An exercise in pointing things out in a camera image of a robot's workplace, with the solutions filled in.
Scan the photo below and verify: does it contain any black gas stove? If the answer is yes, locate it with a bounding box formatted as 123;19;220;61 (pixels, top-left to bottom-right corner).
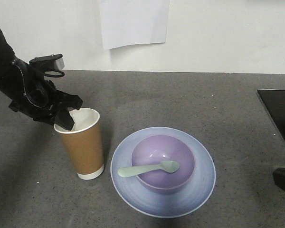
257;89;285;142

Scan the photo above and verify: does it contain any brown paper cup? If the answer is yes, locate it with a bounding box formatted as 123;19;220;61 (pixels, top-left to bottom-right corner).
54;108;104;180

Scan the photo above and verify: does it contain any white paper sheet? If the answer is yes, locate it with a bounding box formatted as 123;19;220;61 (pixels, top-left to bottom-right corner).
99;0;170;49

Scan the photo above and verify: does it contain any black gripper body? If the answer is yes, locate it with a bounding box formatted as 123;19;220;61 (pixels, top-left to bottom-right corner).
9;59;65;126

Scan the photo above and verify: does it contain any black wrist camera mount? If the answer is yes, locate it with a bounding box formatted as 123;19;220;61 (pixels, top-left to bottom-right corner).
29;54;65;78

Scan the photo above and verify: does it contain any lilac plastic bowl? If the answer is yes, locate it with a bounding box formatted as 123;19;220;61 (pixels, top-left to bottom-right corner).
131;134;196;194

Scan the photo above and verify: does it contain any pale green plastic spoon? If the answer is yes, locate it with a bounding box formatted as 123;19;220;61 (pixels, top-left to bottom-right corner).
117;160;180;178

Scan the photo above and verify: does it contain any light blue plate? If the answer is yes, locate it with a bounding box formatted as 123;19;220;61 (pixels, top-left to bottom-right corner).
110;127;216;219

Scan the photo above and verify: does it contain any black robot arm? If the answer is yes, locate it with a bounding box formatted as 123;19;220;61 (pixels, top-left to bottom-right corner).
0;29;83;130

